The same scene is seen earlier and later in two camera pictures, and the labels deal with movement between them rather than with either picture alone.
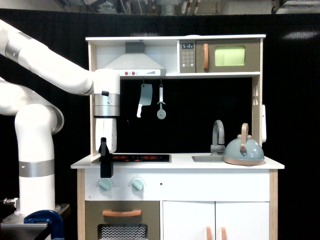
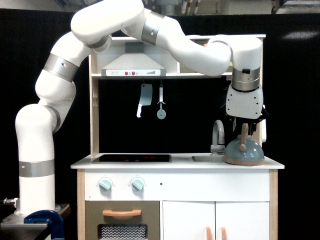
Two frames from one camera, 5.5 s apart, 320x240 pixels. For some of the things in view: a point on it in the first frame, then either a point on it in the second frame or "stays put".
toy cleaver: [146, 91] stays put
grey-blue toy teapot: [244, 150] stays put
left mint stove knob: [105, 184] stays put
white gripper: [106, 143] to [248, 105]
